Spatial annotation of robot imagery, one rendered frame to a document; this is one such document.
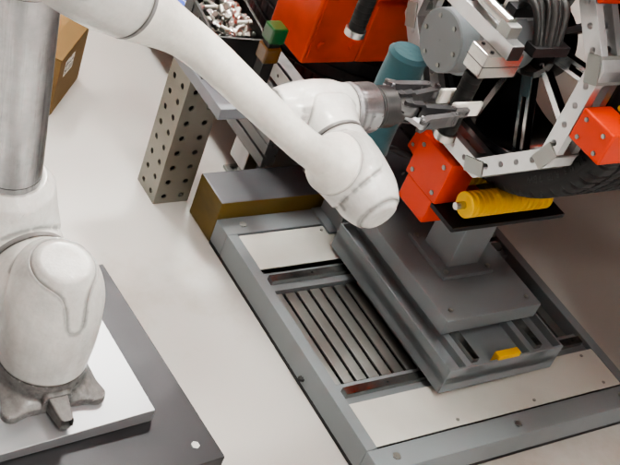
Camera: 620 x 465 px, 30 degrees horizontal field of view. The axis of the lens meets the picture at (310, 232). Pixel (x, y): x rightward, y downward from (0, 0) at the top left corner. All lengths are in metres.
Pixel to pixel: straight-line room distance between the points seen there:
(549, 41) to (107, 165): 1.36
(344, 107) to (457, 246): 0.90
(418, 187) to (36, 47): 1.10
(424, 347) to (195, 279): 0.58
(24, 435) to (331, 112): 0.73
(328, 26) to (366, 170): 0.91
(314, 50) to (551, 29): 0.73
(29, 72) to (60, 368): 0.48
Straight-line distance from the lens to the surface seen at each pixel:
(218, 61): 1.68
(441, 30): 2.29
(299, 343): 2.63
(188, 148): 2.90
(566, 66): 2.39
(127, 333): 2.20
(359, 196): 1.80
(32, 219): 1.94
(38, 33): 1.73
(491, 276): 2.83
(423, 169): 2.55
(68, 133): 3.14
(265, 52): 2.53
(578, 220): 3.65
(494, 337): 2.80
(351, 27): 2.38
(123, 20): 1.55
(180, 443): 2.05
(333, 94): 1.91
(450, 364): 2.66
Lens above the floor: 1.84
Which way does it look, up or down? 37 degrees down
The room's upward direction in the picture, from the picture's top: 23 degrees clockwise
